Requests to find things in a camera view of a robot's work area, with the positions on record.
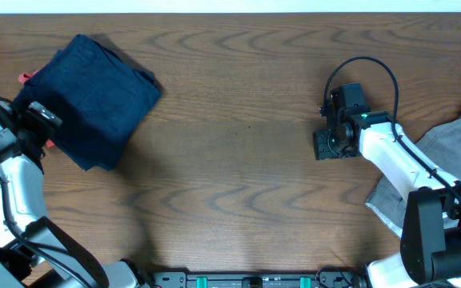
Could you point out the folded red garment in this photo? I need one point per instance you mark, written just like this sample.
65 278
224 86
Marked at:
23 78

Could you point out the navy blue shorts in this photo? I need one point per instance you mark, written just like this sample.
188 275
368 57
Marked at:
100 99

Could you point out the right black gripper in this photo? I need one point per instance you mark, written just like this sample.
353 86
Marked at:
321 145

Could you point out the grey shorts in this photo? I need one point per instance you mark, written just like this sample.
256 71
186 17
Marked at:
442 144

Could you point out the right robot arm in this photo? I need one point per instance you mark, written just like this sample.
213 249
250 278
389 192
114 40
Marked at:
430 247

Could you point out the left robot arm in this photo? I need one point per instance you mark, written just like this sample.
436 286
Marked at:
27 236

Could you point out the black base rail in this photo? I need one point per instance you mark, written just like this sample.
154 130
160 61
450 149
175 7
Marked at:
326 277

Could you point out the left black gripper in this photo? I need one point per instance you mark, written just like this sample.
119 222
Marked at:
30 130

